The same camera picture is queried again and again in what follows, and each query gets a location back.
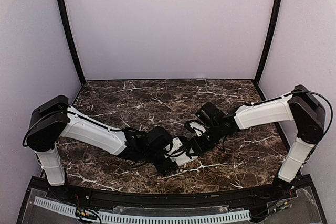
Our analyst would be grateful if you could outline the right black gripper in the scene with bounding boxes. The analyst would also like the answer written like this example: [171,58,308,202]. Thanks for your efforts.
[186,123,223,156]

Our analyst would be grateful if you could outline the white remote control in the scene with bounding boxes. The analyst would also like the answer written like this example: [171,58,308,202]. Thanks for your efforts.
[170,153,198,167]

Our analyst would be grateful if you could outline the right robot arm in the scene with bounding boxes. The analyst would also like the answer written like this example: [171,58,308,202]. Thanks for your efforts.
[186,85,331,200]

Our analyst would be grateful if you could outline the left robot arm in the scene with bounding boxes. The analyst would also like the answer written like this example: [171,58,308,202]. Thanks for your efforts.
[23,95,193,201]

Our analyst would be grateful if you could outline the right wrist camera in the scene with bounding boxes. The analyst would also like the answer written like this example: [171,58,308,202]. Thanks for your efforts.
[184,120,206,137]

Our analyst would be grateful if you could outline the black front rail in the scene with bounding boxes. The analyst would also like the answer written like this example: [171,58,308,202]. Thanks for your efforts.
[68,185,290,209]

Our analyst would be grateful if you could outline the white slotted cable duct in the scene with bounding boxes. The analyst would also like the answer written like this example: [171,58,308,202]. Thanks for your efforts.
[34,197,250,224]

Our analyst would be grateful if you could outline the right black frame post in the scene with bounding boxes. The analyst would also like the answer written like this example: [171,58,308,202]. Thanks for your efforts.
[254,0,281,85]

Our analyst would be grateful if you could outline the black frame post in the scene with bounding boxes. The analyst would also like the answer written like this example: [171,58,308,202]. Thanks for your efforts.
[254,0,281,85]
[57,0,86,86]

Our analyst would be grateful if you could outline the left black frame post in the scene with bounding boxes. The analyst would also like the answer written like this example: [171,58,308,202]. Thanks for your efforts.
[57,0,86,86]

